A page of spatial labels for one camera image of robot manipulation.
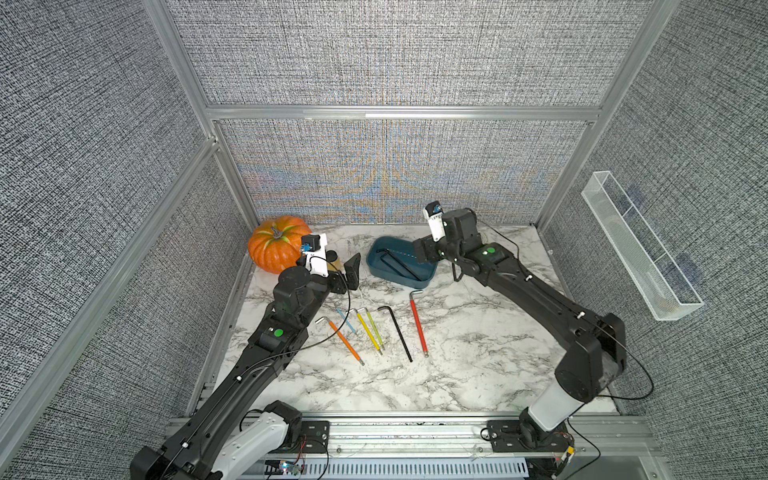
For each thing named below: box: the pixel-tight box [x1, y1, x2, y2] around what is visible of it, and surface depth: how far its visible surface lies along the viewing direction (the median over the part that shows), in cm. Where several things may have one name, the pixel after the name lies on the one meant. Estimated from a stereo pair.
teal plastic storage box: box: [366, 236, 438, 289], surface depth 109 cm
